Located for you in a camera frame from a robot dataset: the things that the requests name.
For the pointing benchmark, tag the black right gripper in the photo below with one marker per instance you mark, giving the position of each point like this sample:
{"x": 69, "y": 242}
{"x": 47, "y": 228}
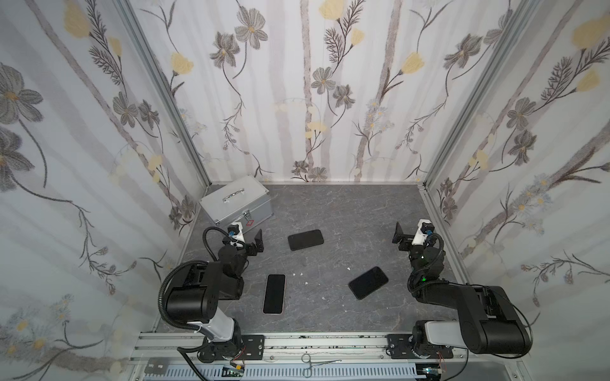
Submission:
{"x": 407, "y": 241}

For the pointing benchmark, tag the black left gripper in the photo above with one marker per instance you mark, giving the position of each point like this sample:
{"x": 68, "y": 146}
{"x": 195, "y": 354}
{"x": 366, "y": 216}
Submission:
{"x": 250, "y": 247}

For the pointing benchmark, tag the black phone with silver edge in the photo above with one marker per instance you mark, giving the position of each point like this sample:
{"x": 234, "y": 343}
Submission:
{"x": 274, "y": 294}

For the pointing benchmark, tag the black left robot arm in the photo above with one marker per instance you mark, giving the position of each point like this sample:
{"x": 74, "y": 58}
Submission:
{"x": 189, "y": 297}

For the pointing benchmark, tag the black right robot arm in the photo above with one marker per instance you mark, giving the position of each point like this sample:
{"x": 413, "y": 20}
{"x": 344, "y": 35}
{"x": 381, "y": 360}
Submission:
{"x": 487, "y": 321}

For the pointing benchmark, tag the silver aluminium case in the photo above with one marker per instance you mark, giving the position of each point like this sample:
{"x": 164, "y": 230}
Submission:
{"x": 244, "y": 200}

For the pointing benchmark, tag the black phone lying far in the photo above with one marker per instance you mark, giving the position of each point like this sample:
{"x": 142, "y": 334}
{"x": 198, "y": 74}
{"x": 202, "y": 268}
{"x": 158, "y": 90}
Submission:
{"x": 305, "y": 240}

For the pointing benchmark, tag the black phone lying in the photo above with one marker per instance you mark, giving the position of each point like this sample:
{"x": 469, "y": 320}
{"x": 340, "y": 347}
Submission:
{"x": 305, "y": 240}
{"x": 368, "y": 282}

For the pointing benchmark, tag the black phone lying right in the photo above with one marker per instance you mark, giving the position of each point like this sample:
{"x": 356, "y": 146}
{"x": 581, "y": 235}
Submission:
{"x": 368, "y": 282}

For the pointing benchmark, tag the steel forceps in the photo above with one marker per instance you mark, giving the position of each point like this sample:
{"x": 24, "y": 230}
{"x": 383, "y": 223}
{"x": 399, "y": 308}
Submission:
{"x": 311, "y": 365}

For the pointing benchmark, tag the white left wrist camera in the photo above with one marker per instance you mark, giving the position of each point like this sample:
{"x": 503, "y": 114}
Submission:
{"x": 236, "y": 237}

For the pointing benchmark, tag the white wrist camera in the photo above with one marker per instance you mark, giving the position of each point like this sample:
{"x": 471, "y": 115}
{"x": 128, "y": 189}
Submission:
{"x": 236, "y": 237}
{"x": 424, "y": 229}

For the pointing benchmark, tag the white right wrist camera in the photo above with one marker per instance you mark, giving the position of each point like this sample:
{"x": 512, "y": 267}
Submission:
{"x": 424, "y": 229}

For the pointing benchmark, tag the white slotted cable duct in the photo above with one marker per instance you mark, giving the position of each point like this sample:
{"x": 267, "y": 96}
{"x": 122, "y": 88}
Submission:
{"x": 327, "y": 372}

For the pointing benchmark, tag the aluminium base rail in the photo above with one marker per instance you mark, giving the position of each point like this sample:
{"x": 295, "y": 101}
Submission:
{"x": 275, "y": 348}

